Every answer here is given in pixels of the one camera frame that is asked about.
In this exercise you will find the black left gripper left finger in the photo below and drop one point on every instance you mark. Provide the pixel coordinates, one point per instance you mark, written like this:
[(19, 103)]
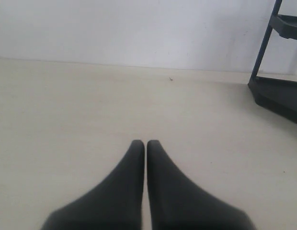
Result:
[(114, 204)]

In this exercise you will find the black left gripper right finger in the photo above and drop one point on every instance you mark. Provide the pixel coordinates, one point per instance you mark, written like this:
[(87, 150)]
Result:
[(177, 203)]

